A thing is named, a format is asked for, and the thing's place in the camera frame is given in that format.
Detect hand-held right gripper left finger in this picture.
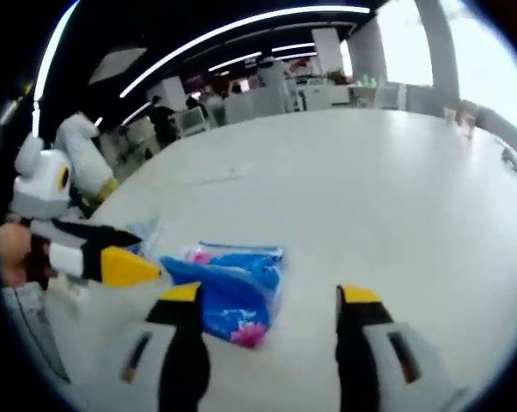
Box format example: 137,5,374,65
103,282,212,412

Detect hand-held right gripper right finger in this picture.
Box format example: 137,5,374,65
334,282,472,412

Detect blue plastic packet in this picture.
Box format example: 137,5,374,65
129,216,286,349

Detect white tabletop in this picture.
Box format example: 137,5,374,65
56,106,517,412

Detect person's left hand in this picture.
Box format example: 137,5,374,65
0,223,50,288

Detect square ceiling panel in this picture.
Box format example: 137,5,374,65
88,46,149,85

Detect white office chair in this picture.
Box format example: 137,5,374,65
179,106,213,137

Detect white office counter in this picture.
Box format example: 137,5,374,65
223,83,303,125

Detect long ceiling light strip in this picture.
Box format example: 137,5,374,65
119,4,372,98

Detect purple wall screen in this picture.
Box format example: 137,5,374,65
183,72,206,92

